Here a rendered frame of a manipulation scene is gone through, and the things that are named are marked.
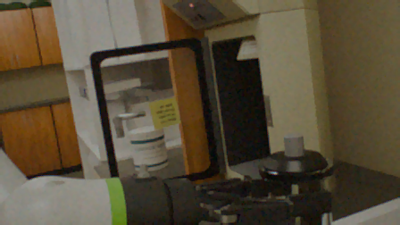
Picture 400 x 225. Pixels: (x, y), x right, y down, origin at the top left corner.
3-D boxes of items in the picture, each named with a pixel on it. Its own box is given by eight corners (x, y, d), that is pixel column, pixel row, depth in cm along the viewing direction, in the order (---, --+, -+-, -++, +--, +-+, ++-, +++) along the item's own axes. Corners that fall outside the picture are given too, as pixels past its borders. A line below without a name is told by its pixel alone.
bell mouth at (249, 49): (283, 51, 121) (280, 31, 120) (323, 47, 105) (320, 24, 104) (225, 61, 115) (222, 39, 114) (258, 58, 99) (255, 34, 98)
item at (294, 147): (304, 166, 71) (302, 126, 70) (342, 179, 62) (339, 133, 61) (254, 177, 68) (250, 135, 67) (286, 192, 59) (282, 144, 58)
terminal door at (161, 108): (220, 175, 126) (200, 36, 121) (113, 198, 120) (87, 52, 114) (220, 175, 127) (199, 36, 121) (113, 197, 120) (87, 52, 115)
